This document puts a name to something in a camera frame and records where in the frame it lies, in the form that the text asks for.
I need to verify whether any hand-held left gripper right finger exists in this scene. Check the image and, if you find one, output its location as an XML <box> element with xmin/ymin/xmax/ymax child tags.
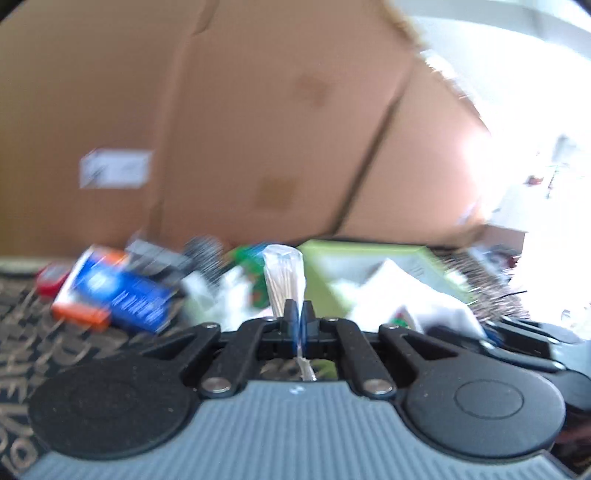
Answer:
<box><xmin>300</xmin><ymin>299</ymin><xmax>460</xmax><ymax>398</ymax></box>

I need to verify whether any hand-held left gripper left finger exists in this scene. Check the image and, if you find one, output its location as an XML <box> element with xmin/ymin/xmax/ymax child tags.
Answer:
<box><xmin>139</xmin><ymin>299</ymin><xmax>299</xmax><ymax>398</ymax></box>

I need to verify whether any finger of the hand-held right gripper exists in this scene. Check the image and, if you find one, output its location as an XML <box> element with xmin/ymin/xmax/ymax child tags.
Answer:
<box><xmin>427</xmin><ymin>324</ymin><xmax>490</xmax><ymax>347</ymax></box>
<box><xmin>482</xmin><ymin>316</ymin><xmax>568</xmax><ymax>374</ymax></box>

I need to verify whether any clear packet of toothpicks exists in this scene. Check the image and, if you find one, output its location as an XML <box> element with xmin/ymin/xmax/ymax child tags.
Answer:
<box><xmin>262</xmin><ymin>244</ymin><xmax>306</xmax><ymax>320</ymax></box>

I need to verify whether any lime green box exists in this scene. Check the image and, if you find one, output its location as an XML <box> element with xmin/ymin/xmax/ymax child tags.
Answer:
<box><xmin>298</xmin><ymin>239</ymin><xmax>472</xmax><ymax>324</ymax></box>

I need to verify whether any green packet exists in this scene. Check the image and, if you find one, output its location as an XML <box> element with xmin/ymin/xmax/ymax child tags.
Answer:
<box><xmin>226</xmin><ymin>244</ymin><xmax>269</xmax><ymax>310</ymax></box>

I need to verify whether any black ribbed object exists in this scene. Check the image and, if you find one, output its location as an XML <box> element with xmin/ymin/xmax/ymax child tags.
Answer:
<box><xmin>184</xmin><ymin>235</ymin><xmax>224</xmax><ymax>280</ymax></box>

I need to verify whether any blue and orange box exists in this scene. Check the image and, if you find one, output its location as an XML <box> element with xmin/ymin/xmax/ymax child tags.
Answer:
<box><xmin>52</xmin><ymin>244</ymin><xmax>177</xmax><ymax>334</ymax></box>

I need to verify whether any white crumpled paper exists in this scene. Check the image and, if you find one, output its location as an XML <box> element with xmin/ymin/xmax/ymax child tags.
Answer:
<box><xmin>330</xmin><ymin>258</ymin><xmax>484</xmax><ymax>334</ymax></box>

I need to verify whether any white plastic wrapper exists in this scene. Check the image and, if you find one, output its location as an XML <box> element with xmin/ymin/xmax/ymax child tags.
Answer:
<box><xmin>181</xmin><ymin>267</ymin><xmax>259</xmax><ymax>325</ymax></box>

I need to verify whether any dark grey box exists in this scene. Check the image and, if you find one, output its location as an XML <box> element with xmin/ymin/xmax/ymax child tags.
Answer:
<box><xmin>124</xmin><ymin>239</ymin><xmax>193</xmax><ymax>280</ymax></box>

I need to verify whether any large cardboard box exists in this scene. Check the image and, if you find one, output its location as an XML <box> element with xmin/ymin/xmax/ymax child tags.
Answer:
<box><xmin>0</xmin><ymin>0</ymin><xmax>494</xmax><ymax>259</ymax></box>

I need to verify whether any small red packet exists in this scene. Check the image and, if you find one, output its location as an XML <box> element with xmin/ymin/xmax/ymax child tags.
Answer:
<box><xmin>36</xmin><ymin>262</ymin><xmax>71</xmax><ymax>297</ymax></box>

